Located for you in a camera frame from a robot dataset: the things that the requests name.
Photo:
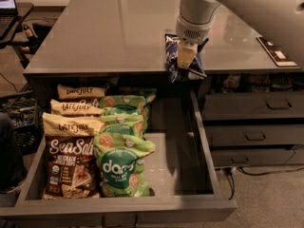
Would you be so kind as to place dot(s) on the rearmost green chip bag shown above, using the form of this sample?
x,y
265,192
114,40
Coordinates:
x,y
149,94

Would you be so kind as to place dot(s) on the black white marker tag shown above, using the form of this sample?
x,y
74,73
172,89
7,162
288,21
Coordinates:
x,y
276,54

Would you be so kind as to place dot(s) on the late july chip bag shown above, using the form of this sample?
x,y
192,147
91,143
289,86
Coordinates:
x,y
71,109
72,172
66,92

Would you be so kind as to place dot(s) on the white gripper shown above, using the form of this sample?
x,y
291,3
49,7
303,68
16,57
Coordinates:
x,y
192,31

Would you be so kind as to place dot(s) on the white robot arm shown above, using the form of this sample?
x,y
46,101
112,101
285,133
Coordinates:
x,y
281,21

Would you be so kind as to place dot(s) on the open grey top drawer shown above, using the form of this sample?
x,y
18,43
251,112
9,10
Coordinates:
x,y
180,173

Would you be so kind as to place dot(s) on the blue Kettle chip bag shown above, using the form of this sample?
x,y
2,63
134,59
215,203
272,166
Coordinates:
x,y
175,73

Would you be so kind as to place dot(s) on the back green Dang chip bag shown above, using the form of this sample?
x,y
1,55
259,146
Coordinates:
x,y
119,104

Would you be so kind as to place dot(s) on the middle Late July chip bag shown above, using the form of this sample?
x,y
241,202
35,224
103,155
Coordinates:
x,y
71,109

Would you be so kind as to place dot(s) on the laptop computer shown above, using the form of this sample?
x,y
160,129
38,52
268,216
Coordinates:
x,y
8,15

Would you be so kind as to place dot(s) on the front Late July chip bag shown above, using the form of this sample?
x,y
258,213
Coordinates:
x,y
72,172

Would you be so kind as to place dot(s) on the black crate with items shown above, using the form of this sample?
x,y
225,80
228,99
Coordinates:
x,y
23,112

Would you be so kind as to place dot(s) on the green dang chip bag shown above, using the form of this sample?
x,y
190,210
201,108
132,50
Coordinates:
x,y
120,158
119,104
124,124

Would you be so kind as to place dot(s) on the grey counter cabinet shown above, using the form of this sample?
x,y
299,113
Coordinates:
x,y
95,38

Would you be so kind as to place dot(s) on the middle right closed drawer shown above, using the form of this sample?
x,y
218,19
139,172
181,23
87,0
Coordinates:
x,y
242,135

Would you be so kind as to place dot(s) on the back Late July chip bag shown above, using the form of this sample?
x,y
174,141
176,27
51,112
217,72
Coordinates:
x,y
66,92

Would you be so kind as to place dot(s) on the lower right closed drawer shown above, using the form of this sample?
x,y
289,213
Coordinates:
x,y
257,157

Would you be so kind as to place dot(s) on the person leg in jeans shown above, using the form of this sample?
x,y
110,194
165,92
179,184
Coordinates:
x,y
12,169

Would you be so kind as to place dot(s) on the front green Dang chip bag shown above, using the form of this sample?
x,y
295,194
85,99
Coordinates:
x,y
120,158

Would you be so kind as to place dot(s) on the middle green Dang chip bag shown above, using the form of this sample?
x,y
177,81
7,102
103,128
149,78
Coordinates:
x,y
124,124

